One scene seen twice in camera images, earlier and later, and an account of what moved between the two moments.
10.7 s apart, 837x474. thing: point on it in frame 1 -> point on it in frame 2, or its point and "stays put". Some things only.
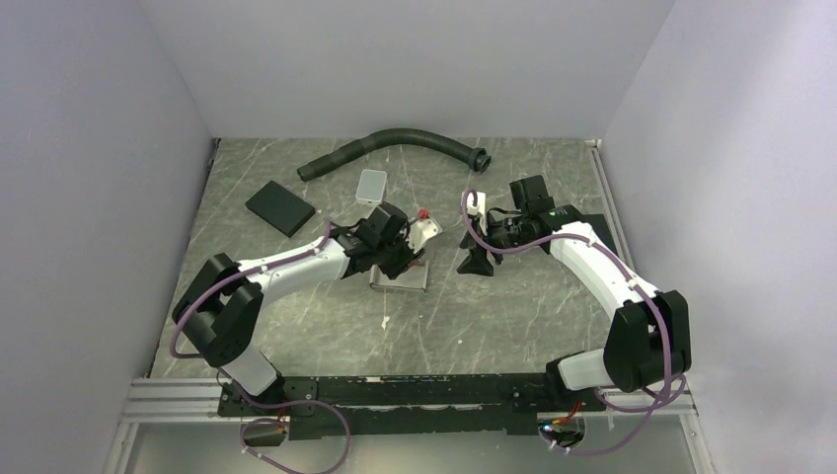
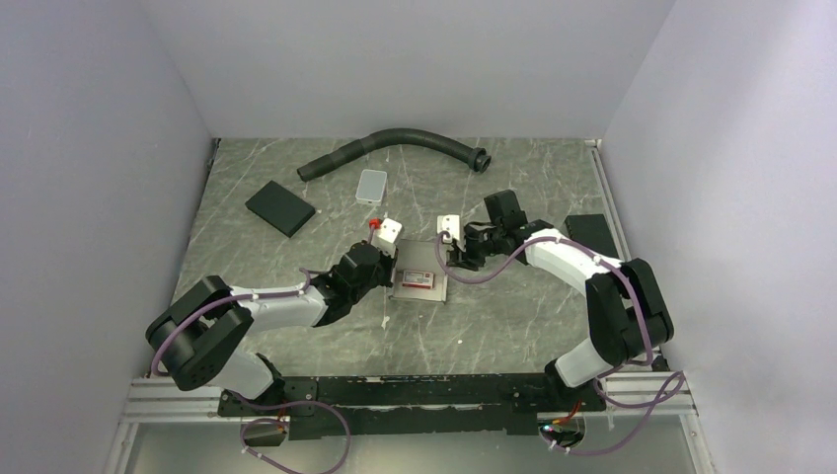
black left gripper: x=410 y=257 -> x=390 y=264
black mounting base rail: x=507 y=405 stays put
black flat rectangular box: x=280 y=207 stays put
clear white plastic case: x=371 y=187 stays put
